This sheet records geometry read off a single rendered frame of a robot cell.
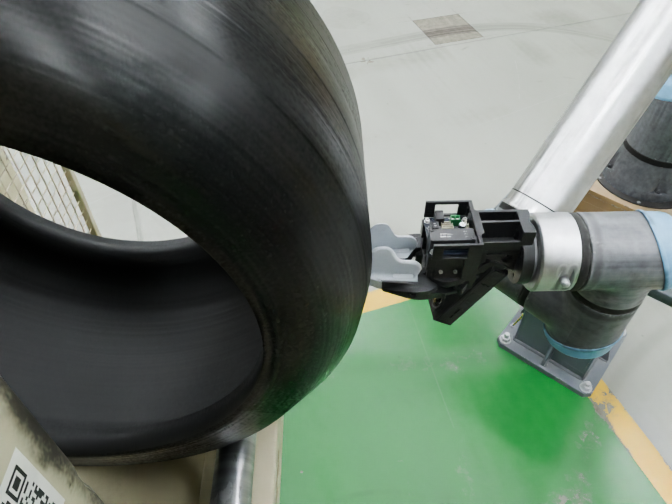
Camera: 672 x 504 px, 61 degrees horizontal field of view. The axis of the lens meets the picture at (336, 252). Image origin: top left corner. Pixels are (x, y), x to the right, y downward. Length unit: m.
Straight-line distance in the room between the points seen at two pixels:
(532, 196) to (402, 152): 1.85
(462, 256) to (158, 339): 0.42
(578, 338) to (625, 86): 0.32
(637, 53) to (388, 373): 1.25
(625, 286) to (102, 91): 0.56
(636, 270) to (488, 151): 2.05
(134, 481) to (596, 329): 0.62
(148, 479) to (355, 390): 1.04
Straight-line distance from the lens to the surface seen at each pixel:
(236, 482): 0.68
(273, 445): 0.75
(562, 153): 0.80
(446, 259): 0.61
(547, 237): 0.64
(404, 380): 1.81
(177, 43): 0.34
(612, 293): 0.71
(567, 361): 1.90
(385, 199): 2.36
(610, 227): 0.68
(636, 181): 1.47
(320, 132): 0.39
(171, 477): 0.83
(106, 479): 0.85
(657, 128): 1.42
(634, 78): 0.83
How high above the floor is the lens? 1.54
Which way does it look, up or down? 46 degrees down
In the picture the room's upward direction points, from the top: straight up
